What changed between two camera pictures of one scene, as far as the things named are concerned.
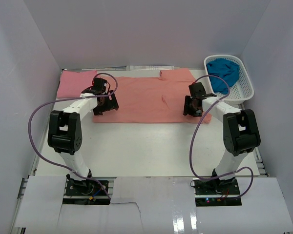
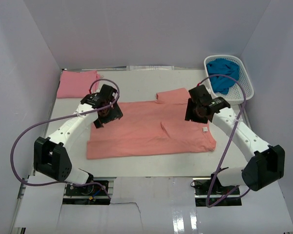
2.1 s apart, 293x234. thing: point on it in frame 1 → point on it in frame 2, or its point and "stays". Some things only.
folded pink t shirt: (72, 83) stays
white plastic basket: (243, 89) stays
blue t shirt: (225, 69) stays
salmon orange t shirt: (153, 100) → (151, 127)
